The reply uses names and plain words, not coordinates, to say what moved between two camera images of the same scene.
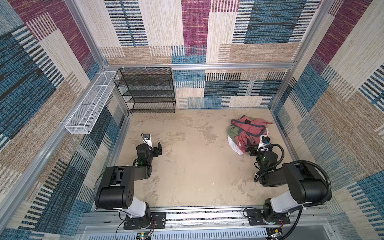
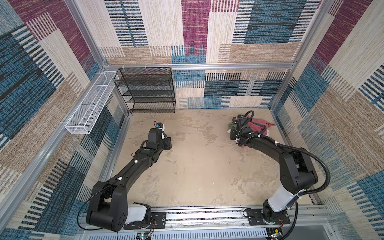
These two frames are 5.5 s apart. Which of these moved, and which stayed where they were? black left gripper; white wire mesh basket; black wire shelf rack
Moved: black left gripper
Stayed: black wire shelf rack; white wire mesh basket
